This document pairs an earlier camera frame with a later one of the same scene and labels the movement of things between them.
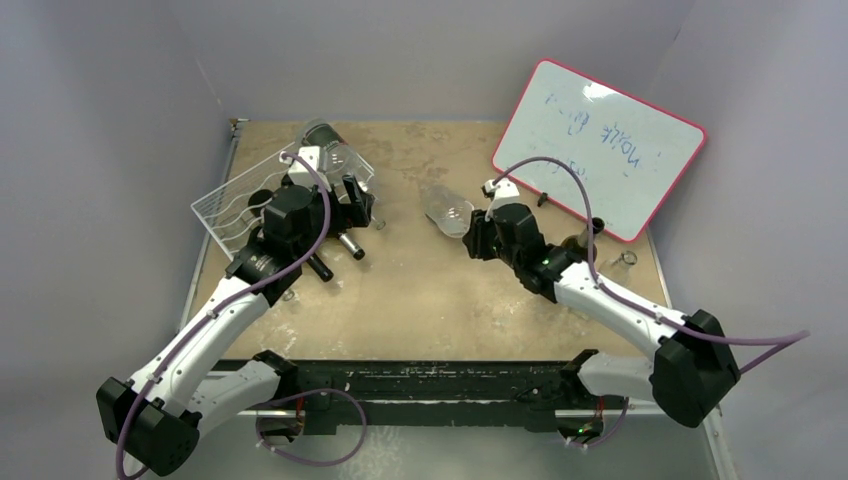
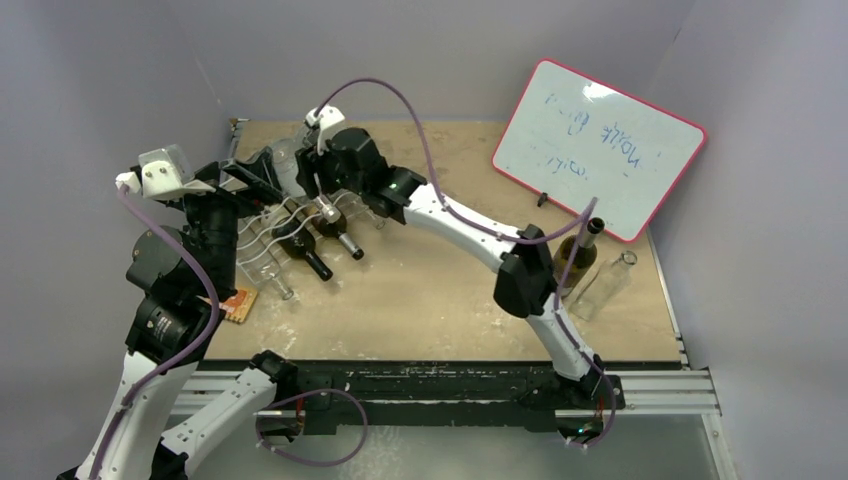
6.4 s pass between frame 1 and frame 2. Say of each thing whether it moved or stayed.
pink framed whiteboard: stayed
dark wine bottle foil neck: stayed
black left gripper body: moved
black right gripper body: moved
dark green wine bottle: moved
